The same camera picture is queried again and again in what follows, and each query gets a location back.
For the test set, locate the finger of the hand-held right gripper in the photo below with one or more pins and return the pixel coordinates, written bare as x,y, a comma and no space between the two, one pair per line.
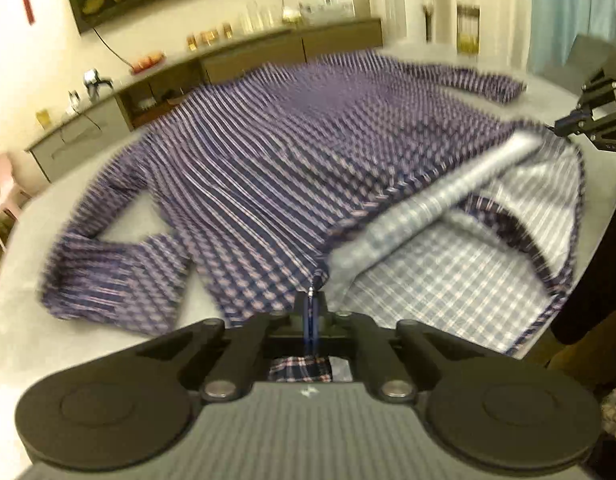
605,91
597,127

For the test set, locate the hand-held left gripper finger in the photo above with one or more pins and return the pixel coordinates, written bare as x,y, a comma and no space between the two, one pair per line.
307,324
316,324

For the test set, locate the purple plaid shirt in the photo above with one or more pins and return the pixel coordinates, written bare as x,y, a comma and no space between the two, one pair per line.
268,170

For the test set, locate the light curtain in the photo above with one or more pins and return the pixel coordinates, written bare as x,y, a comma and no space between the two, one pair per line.
562,5

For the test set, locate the clear plastic boxes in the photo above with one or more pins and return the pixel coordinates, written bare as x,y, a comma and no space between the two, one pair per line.
328,6

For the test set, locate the long grey low cabinet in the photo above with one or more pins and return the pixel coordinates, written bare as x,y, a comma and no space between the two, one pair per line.
248,57

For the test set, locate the row of golden jars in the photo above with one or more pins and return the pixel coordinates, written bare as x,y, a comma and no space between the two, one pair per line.
208,36

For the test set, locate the red fruit plate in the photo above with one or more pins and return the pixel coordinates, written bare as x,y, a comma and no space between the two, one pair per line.
148,61

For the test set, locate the golden bowl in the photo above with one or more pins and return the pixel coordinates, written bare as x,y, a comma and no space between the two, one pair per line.
290,16

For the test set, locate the clear glass bottles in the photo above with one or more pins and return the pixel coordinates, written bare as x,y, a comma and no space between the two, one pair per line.
258,17

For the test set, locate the small black white toy robot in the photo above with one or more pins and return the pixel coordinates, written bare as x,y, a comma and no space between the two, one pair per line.
94,80

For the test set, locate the pink plastic chair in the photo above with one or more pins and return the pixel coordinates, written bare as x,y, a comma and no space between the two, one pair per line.
5,187

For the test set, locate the yellow cup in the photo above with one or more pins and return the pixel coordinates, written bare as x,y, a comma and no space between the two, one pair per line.
44,118

